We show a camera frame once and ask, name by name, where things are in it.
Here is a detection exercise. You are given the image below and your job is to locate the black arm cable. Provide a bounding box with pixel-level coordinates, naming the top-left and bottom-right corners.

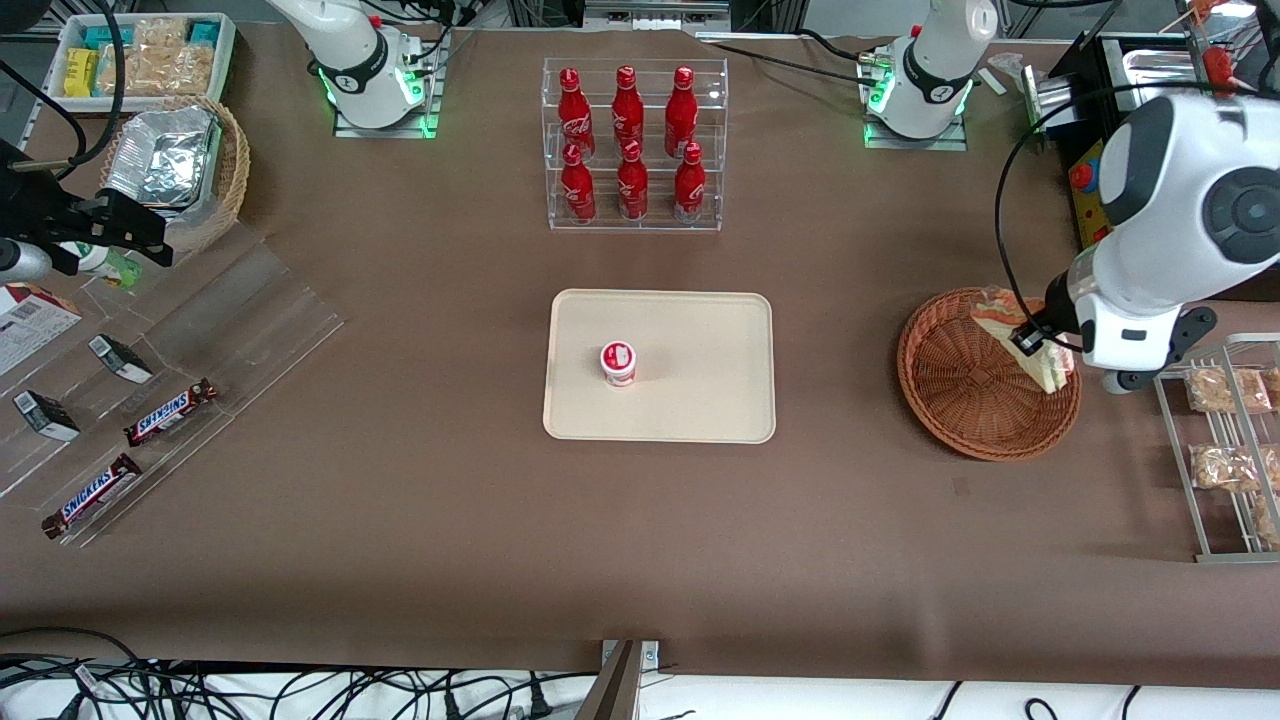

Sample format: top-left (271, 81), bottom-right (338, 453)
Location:
top-left (0, 0), bottom-right (128, 187)
top-left (994, 82), bottom-right (1196, 336)

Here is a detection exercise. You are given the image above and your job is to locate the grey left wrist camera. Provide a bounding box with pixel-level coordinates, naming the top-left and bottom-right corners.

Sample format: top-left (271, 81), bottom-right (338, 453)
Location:
top-left (1103, 307), bottom-right (1219, 394)

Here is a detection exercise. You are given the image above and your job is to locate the metal camera post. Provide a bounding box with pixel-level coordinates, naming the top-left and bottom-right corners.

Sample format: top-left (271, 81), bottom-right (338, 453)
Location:
top-left (574, 640), bottom-right (662, 720)

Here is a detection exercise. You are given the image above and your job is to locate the yellow emergency stop box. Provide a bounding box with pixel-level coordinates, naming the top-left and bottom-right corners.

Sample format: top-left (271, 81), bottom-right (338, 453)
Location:
top-left (1067, 138), bottom-right (1113, 251)

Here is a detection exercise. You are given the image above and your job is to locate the round brown wicker basket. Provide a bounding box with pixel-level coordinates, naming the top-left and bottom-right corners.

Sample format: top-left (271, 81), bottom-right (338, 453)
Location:
top-left (897, 288), bottom-right (1083, 461)

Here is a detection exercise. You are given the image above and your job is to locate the red candy on stick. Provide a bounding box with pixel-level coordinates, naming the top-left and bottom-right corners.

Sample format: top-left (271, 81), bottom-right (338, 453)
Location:
top-left (1200, 45), bottom-right (1280, 101)

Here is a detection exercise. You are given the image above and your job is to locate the silver metal block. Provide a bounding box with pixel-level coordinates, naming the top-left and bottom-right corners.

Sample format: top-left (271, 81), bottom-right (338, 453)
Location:
top-left (1020, 64), bottom-right (1077, 137)

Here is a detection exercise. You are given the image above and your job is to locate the clear cracker bag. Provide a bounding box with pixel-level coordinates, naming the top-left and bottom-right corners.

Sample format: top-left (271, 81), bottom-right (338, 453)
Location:
top-left (135, 17), bottom-right (191, 51)
top-left (98, 44), bottom-right (216, 98)

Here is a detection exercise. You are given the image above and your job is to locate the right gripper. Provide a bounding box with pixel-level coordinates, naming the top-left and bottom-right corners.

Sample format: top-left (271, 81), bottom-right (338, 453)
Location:
top-left (0, 188), bottom-right (174, 275)

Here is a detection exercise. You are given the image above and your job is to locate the black oven appliance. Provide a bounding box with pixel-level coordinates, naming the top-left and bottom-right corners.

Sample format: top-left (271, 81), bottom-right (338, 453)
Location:
top-left (1045, 30), bottom-right (1280, 301)

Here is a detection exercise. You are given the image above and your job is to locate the silver foil tray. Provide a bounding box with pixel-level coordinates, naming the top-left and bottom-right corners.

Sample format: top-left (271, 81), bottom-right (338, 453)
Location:
top-left (105, 108), bottom-right (222, 210)

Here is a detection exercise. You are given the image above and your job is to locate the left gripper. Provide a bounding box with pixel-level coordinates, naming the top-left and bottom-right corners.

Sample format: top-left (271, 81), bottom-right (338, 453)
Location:
top-left (1010, 248), bottom-right (1188, 374)

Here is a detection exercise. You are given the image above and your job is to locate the black base cable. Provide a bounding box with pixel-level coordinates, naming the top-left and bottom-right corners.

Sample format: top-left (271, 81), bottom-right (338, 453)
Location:
top-left (698, 28), bottom-right (893, 89)

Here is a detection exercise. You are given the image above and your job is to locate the Snickers chocolate bar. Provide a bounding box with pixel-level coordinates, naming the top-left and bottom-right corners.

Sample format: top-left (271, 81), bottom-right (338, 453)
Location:
top-left (123, 378), bottom-right (219, 447)
top-left (41, 453), bottom-right (143, 540)

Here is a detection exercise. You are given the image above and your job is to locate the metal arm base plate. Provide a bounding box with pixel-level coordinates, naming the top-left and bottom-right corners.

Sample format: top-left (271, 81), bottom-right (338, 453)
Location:
top-left (862, 40), bottom-right (970, 152)
top-left (332, 28), bottom-right (443, 140)

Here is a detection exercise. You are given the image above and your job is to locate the yellow snack packet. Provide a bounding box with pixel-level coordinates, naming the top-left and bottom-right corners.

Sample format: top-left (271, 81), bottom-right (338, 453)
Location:
top-left (64, 48), bottom-right (101, 99)

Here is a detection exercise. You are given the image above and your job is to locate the tan deep wicker basket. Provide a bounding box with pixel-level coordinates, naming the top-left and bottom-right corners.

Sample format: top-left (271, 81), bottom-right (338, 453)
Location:
top-left (98, 95), bottom-right (251, 257)

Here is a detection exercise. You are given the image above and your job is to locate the beige plastic tray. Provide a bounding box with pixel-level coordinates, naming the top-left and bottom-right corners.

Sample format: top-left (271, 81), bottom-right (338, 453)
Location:
top-left (543, 289), bottom-right (777, 444)

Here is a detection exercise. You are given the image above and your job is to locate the brown table cover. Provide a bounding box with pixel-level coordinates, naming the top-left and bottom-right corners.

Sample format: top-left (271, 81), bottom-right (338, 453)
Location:
top-left (0, 22), bottom-right (1280, 691)

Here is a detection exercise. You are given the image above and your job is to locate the triangle sandwich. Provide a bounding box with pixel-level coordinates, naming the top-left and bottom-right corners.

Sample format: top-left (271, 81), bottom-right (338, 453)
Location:
top-left (970, 286), bottom-right (1079, 395)

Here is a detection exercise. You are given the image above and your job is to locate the grey metal wire rack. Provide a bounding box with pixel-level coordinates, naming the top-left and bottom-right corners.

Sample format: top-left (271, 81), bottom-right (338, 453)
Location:
top-left (1150, 333), bottom-right (1280, 564)

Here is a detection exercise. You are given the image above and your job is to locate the red cola bottle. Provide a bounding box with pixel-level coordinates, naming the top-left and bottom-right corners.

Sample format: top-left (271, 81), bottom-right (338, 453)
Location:
top-left (557, 67), bottom-right (596, 161)
top-left (616, 140), bottom-right (650, 222)
top-left (664, 66), bottom-right (699, 158)
top-left (611, 65), bottom-right (646, 151)
top-left (673, 142), bottom-right (707, 224)
top-left (560, 142), bottom-right (598, 225)

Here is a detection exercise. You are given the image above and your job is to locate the white plastic bin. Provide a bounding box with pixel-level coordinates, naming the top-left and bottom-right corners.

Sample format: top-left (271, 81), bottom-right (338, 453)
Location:
top-left (45, 13), bottom-right (238, 114)

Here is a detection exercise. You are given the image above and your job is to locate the green white bottle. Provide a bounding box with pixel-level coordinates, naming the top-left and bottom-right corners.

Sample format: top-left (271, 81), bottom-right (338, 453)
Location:
top-left (58, 240), bottom-right (144, 290)

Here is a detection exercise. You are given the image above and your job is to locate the small black white box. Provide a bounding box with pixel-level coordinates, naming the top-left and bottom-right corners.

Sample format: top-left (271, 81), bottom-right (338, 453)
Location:
top-left (12, 390), bottom-right (81, 442)
top-left (88, 334), bottom-right (154, 385)

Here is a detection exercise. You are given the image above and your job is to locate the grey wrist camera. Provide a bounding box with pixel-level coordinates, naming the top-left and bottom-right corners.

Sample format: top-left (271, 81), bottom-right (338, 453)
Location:
top-left (1103, 307), bottom-right (1219, 394)
top-left (0, 238), bottom-right (54, 285)

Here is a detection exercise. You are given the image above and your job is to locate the steel oven tray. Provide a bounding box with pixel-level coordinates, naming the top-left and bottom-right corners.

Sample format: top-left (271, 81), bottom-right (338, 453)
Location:
top-left (1124, 44), bottom-right (1227, 99)

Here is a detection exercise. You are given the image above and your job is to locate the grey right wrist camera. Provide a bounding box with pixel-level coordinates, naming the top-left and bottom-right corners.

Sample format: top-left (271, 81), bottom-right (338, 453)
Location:
top-left (0, 238), bottom-right (54, 285)

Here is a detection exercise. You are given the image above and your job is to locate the clear acrylic display stand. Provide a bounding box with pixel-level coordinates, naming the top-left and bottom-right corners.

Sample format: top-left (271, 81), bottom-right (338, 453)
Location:
top-left (0, 222), bottom-right (346, 549)

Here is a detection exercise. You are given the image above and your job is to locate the red white carton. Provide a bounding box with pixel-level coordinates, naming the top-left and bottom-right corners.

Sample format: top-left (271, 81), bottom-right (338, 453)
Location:
top-left (0, 283), bottom-right (83, 378)

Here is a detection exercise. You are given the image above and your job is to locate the clear acrylic bottle rack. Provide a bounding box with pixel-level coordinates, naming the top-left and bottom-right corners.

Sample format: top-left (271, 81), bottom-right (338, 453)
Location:
top-left (542, 57), bottom-right (729, 233)

